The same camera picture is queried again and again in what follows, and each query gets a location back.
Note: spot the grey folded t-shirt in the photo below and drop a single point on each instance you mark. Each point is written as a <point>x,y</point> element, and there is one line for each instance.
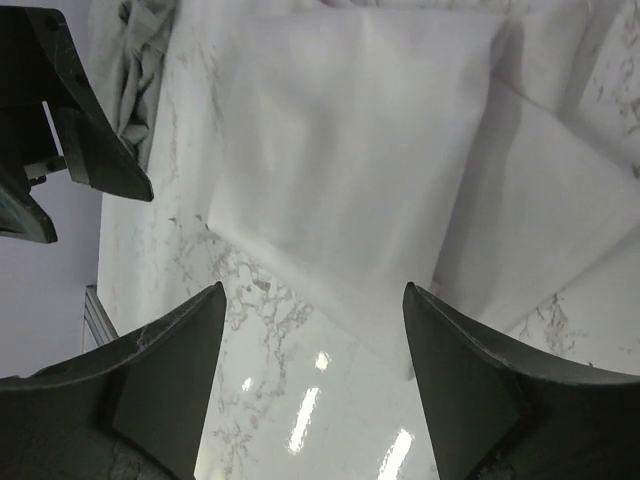
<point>128,44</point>

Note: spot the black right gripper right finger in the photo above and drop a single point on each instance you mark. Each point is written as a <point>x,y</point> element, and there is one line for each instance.
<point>497,408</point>

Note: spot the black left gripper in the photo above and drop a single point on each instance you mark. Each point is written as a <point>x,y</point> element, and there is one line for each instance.
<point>39,64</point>

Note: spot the white t-shirt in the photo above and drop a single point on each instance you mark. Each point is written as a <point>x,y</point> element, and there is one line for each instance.
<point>371,147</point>

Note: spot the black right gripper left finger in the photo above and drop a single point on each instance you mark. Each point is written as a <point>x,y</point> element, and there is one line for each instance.
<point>133,408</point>

